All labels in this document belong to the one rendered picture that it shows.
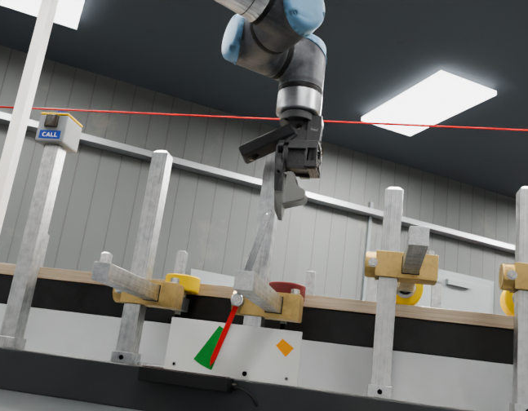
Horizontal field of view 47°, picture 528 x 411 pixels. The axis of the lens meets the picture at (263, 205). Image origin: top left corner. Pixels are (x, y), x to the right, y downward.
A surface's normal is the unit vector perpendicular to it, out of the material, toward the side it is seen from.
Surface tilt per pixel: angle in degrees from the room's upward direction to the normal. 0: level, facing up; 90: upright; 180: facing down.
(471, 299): 90
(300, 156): 90
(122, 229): 90
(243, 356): 90
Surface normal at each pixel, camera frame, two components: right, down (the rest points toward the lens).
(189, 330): -0.18, -0.29
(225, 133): 0.41, -0.19
